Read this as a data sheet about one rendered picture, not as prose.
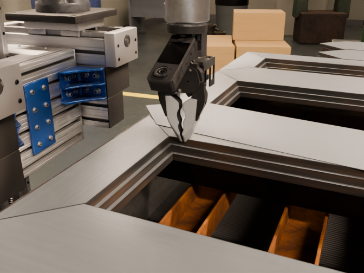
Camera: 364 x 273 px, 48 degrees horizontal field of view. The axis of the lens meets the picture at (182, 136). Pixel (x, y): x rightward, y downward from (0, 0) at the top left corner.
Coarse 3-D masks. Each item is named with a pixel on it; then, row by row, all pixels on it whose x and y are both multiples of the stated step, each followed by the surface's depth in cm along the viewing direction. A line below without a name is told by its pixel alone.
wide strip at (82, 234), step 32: (0, 224) 51; (32, 224) 51; (64, 224) 51; (96, 224) 51; (128, 224) 51; (160, 224) 51; (0, 256) 46; (32, 256) 46; (64, 256) 46; (96, 256) 46; (128, 256) 46; (160, 256) 46; (192, 256) 46; (224, 256) 46; (256, 256) 46
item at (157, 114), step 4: (156, 108) 93; (160, 108) 93; (152, 112) 90; (156, 112) 90; (160, 112) 90; (152, 116) 88; (156, 116) 88; (160, 116) 88; (164, 116) 88; (156, 120) 86; (160, 120) 86; (156, 124) 84
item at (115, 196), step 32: (288, 64) 141; (320, 64) 137; (224, 96) 106; (256, 96) 114; (288, 96) 111; (320, 96) 107; (352, 96) 105; (160, 160) 75; (192, 160) 76; (224, 160) 74; (256, 160) 72; (288, 160) 70; (128, 192) 64; (352, 192) 66
